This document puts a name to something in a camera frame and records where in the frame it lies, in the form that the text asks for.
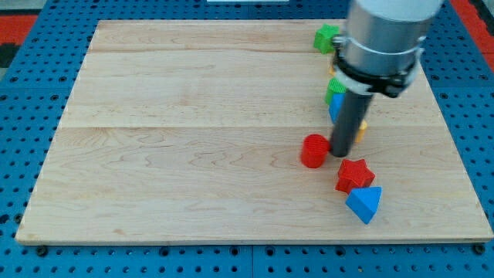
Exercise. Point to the yellow heart block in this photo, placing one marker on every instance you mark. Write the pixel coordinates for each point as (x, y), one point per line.
(361, 132)

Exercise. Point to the wooden board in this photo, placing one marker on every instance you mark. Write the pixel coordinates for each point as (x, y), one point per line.
(190, 133)

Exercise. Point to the red star block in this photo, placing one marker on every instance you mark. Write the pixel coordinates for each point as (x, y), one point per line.
(353, 174)

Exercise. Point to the green star block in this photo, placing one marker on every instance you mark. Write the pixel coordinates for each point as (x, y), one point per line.
(323, 38)

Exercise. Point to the green cylinder block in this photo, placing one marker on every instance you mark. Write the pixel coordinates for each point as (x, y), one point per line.
(334, 87)

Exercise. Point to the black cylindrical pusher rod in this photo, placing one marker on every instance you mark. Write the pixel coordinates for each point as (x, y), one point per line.
(350, 115)

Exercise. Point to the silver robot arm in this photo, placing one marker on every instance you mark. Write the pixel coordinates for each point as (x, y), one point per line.
(379, 48)

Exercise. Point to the blue triangle block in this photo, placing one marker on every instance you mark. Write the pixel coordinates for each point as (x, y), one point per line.
(364, 202)

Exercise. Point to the red cylinder block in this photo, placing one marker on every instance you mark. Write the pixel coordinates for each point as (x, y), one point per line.
(314, 151)

